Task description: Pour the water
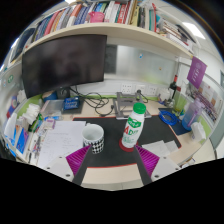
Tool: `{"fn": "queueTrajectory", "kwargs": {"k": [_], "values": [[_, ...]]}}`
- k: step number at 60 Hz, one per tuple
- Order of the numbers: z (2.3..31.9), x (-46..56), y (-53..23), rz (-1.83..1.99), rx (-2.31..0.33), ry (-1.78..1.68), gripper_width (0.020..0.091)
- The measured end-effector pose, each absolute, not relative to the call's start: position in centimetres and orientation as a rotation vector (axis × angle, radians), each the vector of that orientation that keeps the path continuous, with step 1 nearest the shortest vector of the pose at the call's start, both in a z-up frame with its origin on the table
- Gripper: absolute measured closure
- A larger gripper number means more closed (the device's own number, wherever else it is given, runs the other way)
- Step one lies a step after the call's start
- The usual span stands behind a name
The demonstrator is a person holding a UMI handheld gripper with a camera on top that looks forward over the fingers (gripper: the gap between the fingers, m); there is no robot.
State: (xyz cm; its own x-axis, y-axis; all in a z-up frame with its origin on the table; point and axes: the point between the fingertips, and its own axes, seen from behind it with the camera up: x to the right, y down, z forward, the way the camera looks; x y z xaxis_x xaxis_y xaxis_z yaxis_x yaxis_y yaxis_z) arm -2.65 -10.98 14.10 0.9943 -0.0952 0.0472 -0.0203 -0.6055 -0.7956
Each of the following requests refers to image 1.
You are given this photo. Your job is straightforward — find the black tangled cables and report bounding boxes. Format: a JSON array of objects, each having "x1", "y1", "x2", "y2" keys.
[{"x1": 69, "y1": 85, "x2": 117, "y2": 118}]

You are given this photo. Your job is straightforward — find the purple hanging pennant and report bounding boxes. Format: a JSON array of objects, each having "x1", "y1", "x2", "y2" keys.
[{"x1": 186, "y1": 55, "x2": 209, "y2": 91}]

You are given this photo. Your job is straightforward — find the small blue box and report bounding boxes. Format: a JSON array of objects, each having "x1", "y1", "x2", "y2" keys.
[{"x1": 62, "y1": 96, "x2": 82, "y2": 111}]

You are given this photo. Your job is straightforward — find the white tissue packet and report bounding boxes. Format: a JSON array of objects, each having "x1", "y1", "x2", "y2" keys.
[{"x1": 190, "y1": 121, "x2": 208, "y2": 143}]

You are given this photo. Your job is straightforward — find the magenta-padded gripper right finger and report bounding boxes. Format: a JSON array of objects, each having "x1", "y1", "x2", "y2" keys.
[{"x1": 134, "y1": 145, "x2": 182, "y2": 187}]

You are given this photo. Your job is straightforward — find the blue orange tissue box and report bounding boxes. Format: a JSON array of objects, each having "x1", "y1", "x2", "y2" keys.
[{"x1": 3, "y1": 112, "x2": 31, "y2": 156}]

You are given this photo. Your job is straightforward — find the wall shelf with books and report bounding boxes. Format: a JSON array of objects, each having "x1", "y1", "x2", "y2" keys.
[{"x1": 7, "y1": 0, "x2": 198, "y2": 63}]

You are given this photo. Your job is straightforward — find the white written paper sheet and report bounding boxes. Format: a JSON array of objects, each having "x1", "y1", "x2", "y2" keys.
[{"x1": 36, "y1": 120, "x2": 87, "y2": 170}]

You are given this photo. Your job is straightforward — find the white folded napkin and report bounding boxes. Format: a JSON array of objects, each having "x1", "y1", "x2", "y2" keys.
[{"x1": 141, "y1": 139, "x2": 180, "y2": 158}]

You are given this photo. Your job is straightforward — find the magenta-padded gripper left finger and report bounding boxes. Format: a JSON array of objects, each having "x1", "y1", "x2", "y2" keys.
[{"x1": 43, "y1": 144, "x2": 93, "y2": 186}]

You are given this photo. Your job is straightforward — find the black computer monitor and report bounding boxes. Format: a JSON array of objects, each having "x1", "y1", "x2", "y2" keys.
[{"x1": 21, "y1": 33, "x2": 109, "y2": 100}]

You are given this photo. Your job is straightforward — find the purple translucent water bottle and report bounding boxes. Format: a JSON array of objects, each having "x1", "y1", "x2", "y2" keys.
[{"x1": 181, "y1": 97, "x2": 205, "y2": 132}]

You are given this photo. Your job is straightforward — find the black white diamond-pattern mug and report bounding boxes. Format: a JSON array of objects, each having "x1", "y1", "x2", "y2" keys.
[{"x1": 81, "y1": 122, "x2": 106, "y2": 155}]

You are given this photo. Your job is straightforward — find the dark blue box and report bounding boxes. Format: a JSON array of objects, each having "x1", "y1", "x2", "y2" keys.
[{"x1": 9, "y1": 26, "x2": 37, "y2": 65}]

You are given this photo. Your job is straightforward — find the colourful wall poster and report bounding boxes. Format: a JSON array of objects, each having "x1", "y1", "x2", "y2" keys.
[{"x1": 189, "y1": 79, "x2": 221, "y2": 115}]

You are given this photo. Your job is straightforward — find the white green-capped drink bottle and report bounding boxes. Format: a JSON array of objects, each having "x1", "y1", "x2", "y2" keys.
[{"x1": 120, "y1": 101, "x2": 148, "y2": 150}]

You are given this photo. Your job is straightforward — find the grey metal laptop stand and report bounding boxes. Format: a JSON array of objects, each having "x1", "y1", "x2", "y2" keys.
[{"x1": 112, "y1": 91, "x2": 152, "y2": 121}]

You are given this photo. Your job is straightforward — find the ceiling lights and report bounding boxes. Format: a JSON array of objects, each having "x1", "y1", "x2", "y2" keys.
[{"x1": 181, "y1": 21, "x2": 206, "y2": 41}]

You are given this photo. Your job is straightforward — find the dark wine bottle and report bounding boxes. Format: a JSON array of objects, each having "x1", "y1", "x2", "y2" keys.
[{"x1": 169, "y1": 74, "x2": 180, "y2": 101}]

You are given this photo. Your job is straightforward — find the black red-edged desk mat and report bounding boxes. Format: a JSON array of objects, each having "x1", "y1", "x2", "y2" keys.
[{"x1": 72, "y1": 114, "x2": 183, "y2": 170}]

